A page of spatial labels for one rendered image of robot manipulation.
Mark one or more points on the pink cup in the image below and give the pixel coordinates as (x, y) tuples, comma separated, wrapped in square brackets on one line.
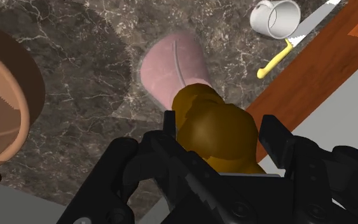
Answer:
[(163, 71)]

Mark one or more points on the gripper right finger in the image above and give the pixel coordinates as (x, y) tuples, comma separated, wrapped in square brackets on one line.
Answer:
[(315, 173)]

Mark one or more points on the white mug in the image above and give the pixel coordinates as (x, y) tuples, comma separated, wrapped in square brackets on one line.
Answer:
[(264, 18)]

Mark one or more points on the dark yellow rounded figure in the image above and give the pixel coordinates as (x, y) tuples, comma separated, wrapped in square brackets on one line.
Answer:
[(219, 130)]

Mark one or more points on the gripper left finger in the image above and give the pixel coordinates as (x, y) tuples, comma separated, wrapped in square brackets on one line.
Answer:
[(154, 173)]

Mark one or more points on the brown wooden cabinet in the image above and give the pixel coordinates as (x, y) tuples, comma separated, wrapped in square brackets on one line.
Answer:
[(321, 68)]

